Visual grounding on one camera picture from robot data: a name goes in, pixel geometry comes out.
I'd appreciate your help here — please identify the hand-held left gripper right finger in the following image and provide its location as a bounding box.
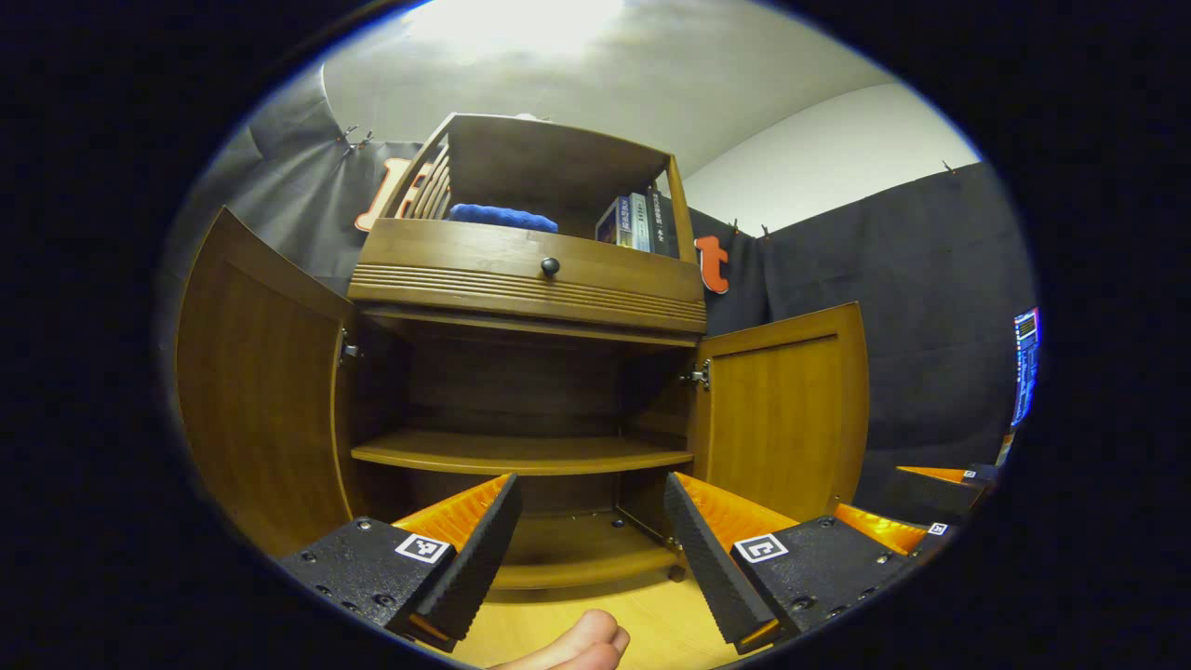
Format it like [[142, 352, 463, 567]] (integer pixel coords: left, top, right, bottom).
[[662, 471, 922, 655]]

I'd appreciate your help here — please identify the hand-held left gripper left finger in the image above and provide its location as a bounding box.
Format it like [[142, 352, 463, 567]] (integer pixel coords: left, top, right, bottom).
[[277, 473, 524, 653]]

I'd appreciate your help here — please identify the wooden cabinet door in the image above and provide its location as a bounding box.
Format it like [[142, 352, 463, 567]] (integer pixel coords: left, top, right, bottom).
[[687, 301, 871, 527], [175, 207, 359, 559]]

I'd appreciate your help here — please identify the wooden double-door shoe cabinet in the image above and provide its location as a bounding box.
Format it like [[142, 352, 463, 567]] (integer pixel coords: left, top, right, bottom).
[[349, 113, 708, 589]]

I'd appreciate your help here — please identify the wooden inner cabinet shelf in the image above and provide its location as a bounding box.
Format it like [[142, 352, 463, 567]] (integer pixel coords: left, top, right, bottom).
[[351, 428, 695, 476]]

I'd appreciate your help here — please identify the computer monitor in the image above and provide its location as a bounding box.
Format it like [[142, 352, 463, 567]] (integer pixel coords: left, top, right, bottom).
[[996, 307, 1041, 466]]

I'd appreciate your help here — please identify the black backdrop cloth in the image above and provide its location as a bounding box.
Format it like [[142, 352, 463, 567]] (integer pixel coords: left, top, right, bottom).
[[163, 65, 1038, 508]]

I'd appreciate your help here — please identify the wooden drawer with black knob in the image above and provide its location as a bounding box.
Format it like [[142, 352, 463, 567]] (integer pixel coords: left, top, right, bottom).
[[352, 219, 706, 327]]

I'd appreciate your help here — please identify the blue folded cloth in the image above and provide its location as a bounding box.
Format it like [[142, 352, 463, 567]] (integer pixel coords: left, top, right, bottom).
[[448, 203, 560, 234]]

